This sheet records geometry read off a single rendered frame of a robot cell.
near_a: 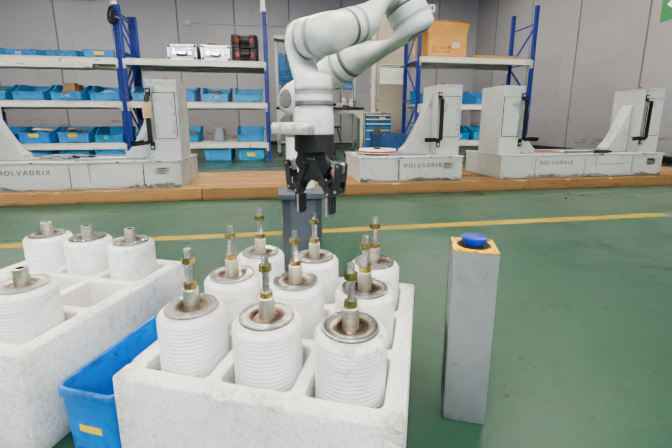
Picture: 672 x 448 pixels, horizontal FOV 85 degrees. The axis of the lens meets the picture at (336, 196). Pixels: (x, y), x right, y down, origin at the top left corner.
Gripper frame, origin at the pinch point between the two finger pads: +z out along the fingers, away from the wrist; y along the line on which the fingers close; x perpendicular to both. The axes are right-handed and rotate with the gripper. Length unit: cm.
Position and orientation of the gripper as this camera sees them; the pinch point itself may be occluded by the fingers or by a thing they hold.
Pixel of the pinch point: (315, 207)
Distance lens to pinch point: 71.6
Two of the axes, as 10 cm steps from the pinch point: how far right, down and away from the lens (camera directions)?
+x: -5.9, 1.6, -7.9
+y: -8.1, -1.1, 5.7
